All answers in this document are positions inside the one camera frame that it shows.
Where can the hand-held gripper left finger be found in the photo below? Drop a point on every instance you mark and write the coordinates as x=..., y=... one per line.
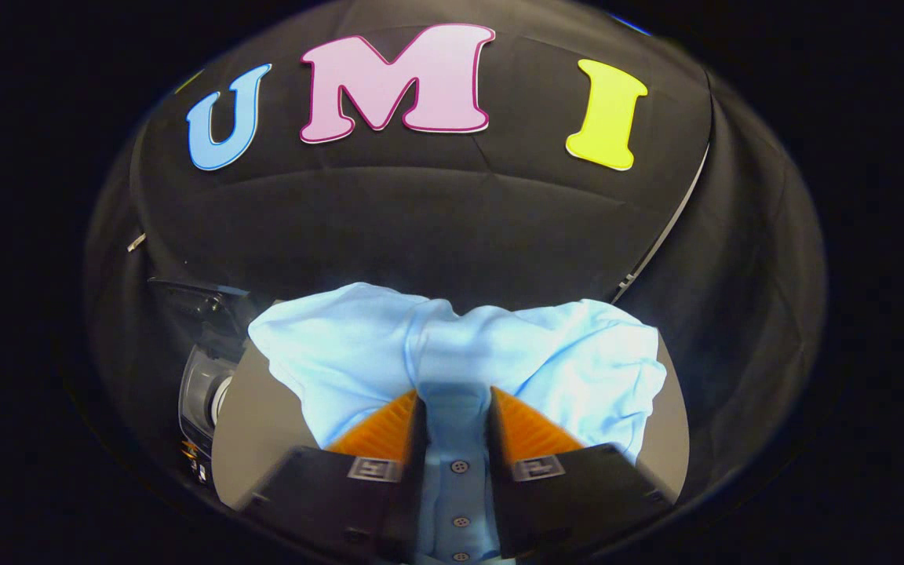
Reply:
x=389, y=502

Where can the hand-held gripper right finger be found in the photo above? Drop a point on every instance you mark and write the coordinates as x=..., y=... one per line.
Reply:
x=523, y=510

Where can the light blue shirt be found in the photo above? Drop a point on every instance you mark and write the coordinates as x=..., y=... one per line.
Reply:
x=358, y=353

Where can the black backdrop cloth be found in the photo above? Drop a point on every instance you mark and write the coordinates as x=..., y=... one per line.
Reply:
x=460, y=220

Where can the silver cloth clip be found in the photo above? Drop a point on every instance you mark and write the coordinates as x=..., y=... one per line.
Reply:
x=136, y=242

